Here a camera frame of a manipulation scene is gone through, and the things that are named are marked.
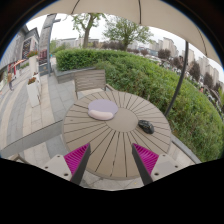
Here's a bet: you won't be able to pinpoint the distant apartment buildings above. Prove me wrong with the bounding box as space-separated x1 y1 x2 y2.
54 36 224 94

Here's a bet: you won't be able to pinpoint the green hedge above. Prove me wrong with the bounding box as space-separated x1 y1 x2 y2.
54 48 224 163

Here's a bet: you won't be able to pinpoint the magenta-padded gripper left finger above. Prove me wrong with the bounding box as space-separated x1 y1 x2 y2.
42 143 92 186

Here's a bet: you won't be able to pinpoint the white planter box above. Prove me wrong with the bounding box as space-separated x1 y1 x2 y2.
27 49 40 78
26 74 43 108

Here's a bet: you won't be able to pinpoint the black computer mouse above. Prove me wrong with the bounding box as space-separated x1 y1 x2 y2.
137 119 155 135

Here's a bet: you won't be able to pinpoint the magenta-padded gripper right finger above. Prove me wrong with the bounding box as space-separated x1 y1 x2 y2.
131 143 183 187

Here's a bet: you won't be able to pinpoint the round-crowned tree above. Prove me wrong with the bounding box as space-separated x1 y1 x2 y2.
102 15 154 51

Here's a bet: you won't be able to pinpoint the grey shop building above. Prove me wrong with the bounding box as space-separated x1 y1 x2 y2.
0 24 40 73

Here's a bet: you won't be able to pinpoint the beige umbrella canopy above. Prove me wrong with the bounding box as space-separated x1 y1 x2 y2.
31 0 221 68

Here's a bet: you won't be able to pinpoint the thin-crowned tree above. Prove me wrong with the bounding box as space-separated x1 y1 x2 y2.
68 12 106 49

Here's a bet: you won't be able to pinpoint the grey slatted chair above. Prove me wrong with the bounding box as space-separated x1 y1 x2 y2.
73 69 114 99

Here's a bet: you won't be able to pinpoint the lilac mouse pad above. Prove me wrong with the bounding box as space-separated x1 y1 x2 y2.
87 98 119 121

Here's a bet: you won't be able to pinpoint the grey sign pillar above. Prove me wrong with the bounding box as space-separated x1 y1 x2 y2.
38 13 61 76

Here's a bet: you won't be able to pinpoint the dark curved umbrella pole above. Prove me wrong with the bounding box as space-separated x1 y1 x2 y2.
163 40 190 118

